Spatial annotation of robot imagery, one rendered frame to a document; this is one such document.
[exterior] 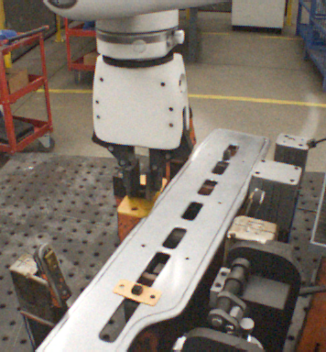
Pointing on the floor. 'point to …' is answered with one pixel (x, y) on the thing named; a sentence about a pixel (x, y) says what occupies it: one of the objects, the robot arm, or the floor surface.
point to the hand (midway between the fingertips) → (142, 178)
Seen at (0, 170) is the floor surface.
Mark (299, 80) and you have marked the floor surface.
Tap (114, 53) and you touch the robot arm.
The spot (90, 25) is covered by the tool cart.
